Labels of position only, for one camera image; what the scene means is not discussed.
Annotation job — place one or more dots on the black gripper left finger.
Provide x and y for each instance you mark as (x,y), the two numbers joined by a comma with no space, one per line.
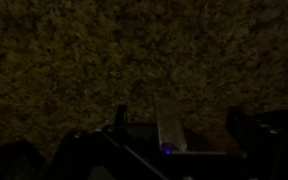
(121,116)

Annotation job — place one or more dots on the black air fryer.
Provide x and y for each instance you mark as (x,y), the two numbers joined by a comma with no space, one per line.
(144,140)

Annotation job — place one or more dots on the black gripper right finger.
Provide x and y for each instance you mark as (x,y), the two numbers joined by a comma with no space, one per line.
(258,146)

